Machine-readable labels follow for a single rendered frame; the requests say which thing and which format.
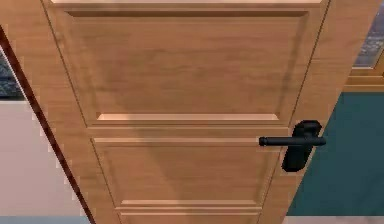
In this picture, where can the light wooden panelled door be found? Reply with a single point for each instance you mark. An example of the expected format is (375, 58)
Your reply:
(186, 73)

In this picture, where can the wooden framed window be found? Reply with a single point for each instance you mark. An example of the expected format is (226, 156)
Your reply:
(366, 78)

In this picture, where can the dark window pane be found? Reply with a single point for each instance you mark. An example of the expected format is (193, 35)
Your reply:
(7, 81)

